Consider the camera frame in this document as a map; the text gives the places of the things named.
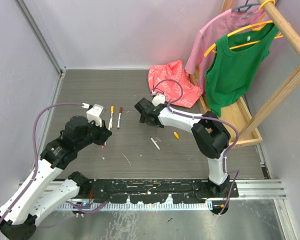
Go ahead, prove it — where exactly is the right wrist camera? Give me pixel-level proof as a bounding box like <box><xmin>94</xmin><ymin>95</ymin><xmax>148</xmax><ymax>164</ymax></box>
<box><xmin>151</xmin><ymin>93</ymin><xmax>166</xmax><ymax>107</ymax></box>

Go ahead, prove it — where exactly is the yellow hanger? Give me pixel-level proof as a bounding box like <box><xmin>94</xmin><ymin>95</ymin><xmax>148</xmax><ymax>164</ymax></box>
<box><xmin>204</xmin><ymin>0</ymin><xmax>285</xmax><ymax>57</ymax></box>

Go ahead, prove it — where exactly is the pink t-shirt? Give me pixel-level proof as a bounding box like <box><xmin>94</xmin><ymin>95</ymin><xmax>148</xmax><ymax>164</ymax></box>
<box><xmin>184</xmin><ymin>6</ymin><xmax>270</xmax><ymax>88</ymax></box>

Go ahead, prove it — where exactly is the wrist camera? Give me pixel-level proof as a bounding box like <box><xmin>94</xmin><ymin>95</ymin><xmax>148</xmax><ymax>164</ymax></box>
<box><xmin>151</xmin><ymin>93</ymin><xmax>166</xmax><ymax>107</ymax></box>
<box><xmin>86</xmin><ymin>104</ymin><xmax>105</xmax><ymax>127</ymax></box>

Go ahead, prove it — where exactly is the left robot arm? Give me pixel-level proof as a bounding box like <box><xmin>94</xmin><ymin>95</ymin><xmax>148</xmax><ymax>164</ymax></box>
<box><xmin>0</xmin><ymin>116</ymin><xmax>112</xmax><ymax>240</ymax></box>

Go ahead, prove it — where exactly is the green tank top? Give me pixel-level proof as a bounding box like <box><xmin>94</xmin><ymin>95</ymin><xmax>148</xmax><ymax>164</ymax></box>
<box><xmin>205</xmin><ymin>23</ymin><xmax>279</xmax><ymax>117</ymax></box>

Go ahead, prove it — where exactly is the grey hanger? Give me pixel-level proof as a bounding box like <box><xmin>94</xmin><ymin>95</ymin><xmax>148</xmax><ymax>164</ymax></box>
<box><xmin>231</xmin><ymin>0</ymin><xmax>260</xmax><ymax>13</ymax></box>

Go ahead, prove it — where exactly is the blue marker pen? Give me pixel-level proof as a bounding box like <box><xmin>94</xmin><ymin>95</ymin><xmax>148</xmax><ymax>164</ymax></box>
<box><xmin>150</xmin><ymin>137</ymin><xmax>161</xmax><ymax>150</ymax></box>

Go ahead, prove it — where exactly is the white ballpoint pen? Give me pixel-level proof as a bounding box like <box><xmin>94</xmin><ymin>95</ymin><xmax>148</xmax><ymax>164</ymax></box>
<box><xmin>102</xmin><ymin>117</ymin><xmax>113</xmax><ymax>149</ymax></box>

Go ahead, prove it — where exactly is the white cable duct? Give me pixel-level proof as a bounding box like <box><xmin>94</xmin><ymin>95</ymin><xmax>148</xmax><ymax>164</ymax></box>
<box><xmin>59</xmin><ymin>201</ymin><xmax>213</xmax><ymax>212</ymax></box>

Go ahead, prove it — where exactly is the brown marker pen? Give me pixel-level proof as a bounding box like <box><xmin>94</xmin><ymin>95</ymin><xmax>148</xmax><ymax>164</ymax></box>
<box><xmin>117</xmin><ymin>111</ymin><xmax>122</xmax><ymax>130</ymax></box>

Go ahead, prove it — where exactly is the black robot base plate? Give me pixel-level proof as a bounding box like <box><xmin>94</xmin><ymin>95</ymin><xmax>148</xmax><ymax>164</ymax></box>
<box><xmin>69</xmin><ymin>178</ymin><xmax>239</xmax><ymax>204</ymax></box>

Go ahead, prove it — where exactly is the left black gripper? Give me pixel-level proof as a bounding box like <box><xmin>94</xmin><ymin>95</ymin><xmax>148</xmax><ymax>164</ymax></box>
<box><xmin>75</xmin><ymin>117</ymin><xmax>111</xmax><ymax>151</ymax></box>

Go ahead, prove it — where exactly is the yellow marker pen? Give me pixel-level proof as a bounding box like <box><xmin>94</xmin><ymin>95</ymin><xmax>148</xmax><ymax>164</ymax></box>
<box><xmin>108</xmin><ymin>111</ymin><xmax>114</xmax><ymax>130</ymax></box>

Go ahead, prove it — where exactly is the wooden clothes rack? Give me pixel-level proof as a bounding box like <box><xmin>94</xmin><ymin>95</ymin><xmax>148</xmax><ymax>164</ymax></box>
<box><xmin>189</xmin><ymin>0</ymin><xmax>300</xmax><ymax>147</ymax></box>

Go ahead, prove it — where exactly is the aluminium corner profile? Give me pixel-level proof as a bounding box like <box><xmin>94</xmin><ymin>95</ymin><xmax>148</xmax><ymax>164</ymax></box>
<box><xmin>14</xmin><ymin>0</ymin><xmax>67</xmax><ymax>76</ymax></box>

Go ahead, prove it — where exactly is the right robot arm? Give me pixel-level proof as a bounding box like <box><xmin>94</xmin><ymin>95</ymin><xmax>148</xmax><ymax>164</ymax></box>
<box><xmin>134</xmin><ymin>98</ymin><xmax>231</xmax><ymax>197</ymax></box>

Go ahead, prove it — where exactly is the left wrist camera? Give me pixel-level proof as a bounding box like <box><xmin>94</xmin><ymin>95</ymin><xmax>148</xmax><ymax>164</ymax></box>
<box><xmin>86</xmin><ymin>104</ymin><xmax>105</xmax><ymax>127</ymax></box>

